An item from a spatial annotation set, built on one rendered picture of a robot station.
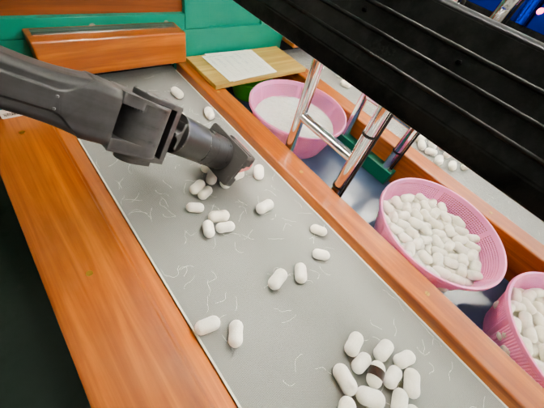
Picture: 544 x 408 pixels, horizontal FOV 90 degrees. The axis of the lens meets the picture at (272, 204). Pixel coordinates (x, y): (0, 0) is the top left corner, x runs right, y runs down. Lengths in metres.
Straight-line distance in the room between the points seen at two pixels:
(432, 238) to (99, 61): 0.79
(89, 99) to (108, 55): 0.41
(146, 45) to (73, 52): 0.14
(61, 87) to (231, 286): 0.31
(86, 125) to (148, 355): 0.26
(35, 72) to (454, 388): 0.62
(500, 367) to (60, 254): 0.64
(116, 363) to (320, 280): 0.30
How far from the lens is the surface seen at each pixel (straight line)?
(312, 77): 0.55
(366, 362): 0.45
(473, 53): 0.25
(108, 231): 0.46
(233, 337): 0.40
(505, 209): 0.90
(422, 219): 0.68
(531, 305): 0.73
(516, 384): 0.58
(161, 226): 0.49
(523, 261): 0.81
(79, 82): 0.33
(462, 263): 0.67
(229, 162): 0.47
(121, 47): 0.74
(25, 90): 0.33
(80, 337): 0.41
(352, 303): 0.48
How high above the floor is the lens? 1.14
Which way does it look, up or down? 50 degrees down
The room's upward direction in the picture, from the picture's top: 19 degrees clockwise
